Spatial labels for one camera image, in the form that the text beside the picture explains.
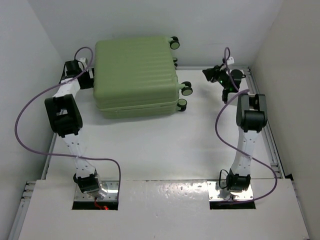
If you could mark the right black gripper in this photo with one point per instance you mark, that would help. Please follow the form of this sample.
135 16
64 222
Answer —
212 74

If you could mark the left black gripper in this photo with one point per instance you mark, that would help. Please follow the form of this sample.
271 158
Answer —
90 81

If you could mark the green suitcase blue lining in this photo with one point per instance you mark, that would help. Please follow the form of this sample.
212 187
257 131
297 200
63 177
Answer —
136 77

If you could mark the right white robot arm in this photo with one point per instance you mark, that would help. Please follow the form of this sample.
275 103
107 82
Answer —
251 117

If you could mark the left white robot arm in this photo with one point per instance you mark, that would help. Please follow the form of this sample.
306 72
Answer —
66 121

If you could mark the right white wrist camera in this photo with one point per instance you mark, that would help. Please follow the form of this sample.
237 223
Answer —
230 60

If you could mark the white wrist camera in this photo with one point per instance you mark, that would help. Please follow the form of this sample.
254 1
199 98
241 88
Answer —
230 60
83 62

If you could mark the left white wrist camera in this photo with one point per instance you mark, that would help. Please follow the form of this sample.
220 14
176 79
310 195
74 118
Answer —
83 62

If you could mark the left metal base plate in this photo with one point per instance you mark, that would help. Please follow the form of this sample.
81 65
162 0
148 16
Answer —
108 193

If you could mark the metal base plate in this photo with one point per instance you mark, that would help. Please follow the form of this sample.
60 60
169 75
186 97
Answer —
217 192
108 193

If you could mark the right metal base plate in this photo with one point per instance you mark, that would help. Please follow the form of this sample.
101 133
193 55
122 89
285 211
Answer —
217 192

